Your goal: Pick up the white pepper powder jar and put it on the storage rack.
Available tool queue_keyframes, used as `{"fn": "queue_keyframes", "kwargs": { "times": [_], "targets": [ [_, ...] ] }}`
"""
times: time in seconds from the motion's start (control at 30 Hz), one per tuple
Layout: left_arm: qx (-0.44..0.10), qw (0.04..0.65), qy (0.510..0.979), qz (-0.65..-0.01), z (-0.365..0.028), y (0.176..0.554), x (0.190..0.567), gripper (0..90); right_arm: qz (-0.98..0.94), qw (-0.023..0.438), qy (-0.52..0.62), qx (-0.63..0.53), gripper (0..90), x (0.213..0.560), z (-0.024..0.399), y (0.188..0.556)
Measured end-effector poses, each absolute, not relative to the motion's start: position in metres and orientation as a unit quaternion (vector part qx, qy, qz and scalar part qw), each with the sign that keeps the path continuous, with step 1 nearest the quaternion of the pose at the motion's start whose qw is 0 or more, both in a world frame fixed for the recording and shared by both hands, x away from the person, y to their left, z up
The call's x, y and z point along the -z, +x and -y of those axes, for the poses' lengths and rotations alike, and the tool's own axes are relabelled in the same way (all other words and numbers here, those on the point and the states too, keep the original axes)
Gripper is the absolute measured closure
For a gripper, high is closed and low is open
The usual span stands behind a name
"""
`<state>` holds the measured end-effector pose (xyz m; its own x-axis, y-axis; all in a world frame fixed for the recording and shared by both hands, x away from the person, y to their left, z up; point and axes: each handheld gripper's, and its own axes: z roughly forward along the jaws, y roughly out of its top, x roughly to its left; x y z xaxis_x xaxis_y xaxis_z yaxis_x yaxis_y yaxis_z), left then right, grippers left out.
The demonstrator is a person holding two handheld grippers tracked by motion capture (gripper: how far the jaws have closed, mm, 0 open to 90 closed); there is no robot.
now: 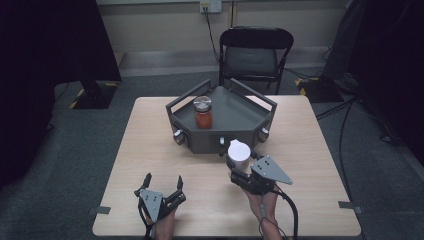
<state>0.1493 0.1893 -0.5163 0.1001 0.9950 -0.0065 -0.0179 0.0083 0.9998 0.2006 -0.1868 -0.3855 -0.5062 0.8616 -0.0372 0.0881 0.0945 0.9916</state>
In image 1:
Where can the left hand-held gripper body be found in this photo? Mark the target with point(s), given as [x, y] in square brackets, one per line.
[152, 203]

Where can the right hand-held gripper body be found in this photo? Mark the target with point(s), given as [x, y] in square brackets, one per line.
[266, 173]

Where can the white bottle with white lid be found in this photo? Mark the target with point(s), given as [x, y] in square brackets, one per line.
[239, 154]

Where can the dark grey corner rack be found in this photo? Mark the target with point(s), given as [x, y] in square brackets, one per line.
[230, 110]

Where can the orange jar with silver lid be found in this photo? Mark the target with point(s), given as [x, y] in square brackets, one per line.
[203, 113]

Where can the person's left hand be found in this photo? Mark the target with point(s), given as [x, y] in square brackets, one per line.
[164, 226]

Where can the person's right hand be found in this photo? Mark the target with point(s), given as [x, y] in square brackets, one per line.
[261, 205]

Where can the grey tape strip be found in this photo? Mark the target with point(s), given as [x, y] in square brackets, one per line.
[100, 210]
[350, 206]

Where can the black stand base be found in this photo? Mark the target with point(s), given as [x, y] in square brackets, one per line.
[96, 95]
[321, 89]

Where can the black folding chair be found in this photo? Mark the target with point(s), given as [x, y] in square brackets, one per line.
[250, 61]

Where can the dark curtain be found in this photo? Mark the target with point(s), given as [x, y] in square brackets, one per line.
[43, 66]
[386, 66]

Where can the white wall socket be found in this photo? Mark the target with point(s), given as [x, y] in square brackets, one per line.
[210, 5]

